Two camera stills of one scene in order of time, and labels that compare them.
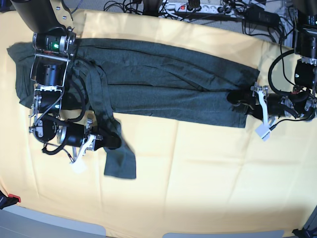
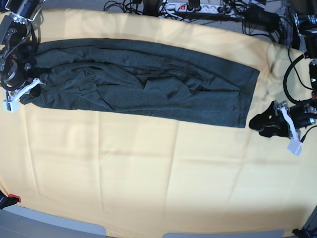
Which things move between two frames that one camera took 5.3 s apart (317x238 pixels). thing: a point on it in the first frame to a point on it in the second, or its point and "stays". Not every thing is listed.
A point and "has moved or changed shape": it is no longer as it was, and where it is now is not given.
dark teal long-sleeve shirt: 144,80 has moved or changed shape
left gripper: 271,105 to 273,122
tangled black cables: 144,7 stays
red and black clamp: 11,200 stays
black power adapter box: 257,14 stays
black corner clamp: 303,233 stays
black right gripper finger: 112,141 to 36,91
